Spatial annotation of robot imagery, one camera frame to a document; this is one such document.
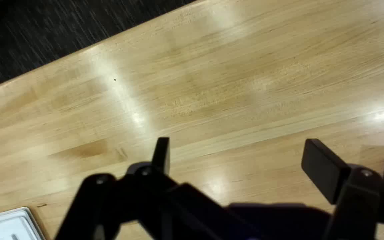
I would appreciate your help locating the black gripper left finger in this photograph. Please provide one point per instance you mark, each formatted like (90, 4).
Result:
(147, 195)

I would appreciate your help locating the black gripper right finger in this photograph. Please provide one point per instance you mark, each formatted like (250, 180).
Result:
(355, 191)

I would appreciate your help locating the white paper stack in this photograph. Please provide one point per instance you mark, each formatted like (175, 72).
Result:
(19, 224)

